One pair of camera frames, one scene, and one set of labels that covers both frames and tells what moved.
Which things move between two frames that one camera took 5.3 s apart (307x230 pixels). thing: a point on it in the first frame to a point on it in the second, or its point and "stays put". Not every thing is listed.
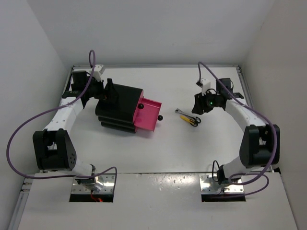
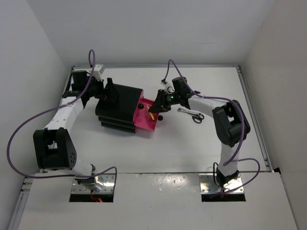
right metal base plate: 207,185 stays put
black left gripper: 112,93 stays put
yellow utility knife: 185,118 to 148,107
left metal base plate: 107,180 stays put
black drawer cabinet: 119,115 stays put
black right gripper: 200,101 to 159,106
